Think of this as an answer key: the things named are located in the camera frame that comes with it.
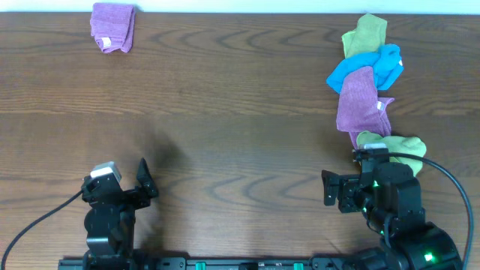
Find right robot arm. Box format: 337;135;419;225
322;148;463;269

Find dark purple cloth in pile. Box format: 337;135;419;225
336;66;395;149

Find green cloth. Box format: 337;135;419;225
341;13;388;59
356;130;427;176

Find lower green cloth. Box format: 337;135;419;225
356;130;427;176

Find upper green cloth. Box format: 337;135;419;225
341;13;388;59

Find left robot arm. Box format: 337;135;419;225
81;158;158;269

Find blue cloth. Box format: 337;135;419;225
326;43;404;94

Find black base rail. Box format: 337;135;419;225
58;257;385;270

